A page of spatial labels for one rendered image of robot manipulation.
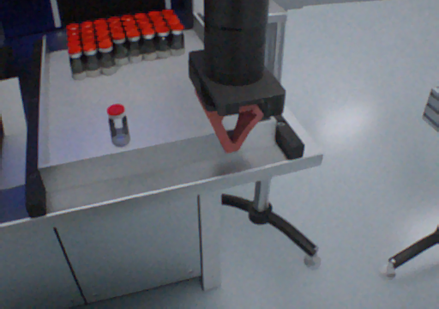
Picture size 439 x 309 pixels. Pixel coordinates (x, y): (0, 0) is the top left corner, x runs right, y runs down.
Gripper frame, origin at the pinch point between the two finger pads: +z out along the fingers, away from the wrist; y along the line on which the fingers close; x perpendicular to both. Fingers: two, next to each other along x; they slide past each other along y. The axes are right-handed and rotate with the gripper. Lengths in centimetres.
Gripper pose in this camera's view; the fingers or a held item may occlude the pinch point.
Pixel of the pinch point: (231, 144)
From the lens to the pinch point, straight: 46.9
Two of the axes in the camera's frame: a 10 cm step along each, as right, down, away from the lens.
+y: -3.1, -6.1, 7.3
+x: -9.5, 1.9, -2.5
